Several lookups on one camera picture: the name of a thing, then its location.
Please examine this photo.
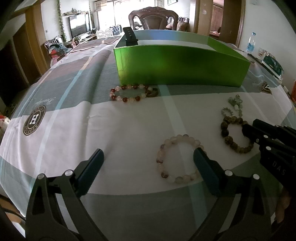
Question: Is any dark brown bead bracelet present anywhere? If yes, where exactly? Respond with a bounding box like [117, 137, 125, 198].
[220, 115, 255, 154]

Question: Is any green jade charm bracelet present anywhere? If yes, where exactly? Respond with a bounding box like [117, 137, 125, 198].
[228, 93, 244, 117]

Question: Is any pale pink bead bracelet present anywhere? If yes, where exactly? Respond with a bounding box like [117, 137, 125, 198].
[155, 133, 206, 185]

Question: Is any silver stretch ring bracelet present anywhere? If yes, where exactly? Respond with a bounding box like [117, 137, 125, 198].
[221, 106, 233, 118]

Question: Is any red white bead bracelet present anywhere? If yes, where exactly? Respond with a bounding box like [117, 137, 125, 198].
[109, 83, 159, 103]

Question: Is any person's right hand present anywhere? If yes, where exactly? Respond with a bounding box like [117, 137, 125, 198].
[275, 195, 290, 223]

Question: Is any plaid bed sheet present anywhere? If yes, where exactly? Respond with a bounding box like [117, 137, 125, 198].
[1, 41, 295, 240]

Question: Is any green white tissue box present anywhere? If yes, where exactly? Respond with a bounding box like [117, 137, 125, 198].
[261, 52, 284, 81]

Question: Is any clear water bottle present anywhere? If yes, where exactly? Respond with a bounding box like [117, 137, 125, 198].
[246, 32, 256, 53]

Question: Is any green cardboard box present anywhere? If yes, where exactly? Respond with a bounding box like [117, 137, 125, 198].
[113, 28, 250, 87]

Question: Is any wooden armchair with clothes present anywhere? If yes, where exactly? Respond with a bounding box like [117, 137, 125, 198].
[44, 35, 73, 67]

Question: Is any green ivy garland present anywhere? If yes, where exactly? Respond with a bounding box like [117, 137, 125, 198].
[56, 0, 66, 42]

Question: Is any flat screen television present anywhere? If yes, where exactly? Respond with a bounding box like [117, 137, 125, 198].
[69, 14, 91, 38]

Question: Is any dark wooden chair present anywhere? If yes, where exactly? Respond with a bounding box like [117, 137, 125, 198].
[128, 6, 179, 31]

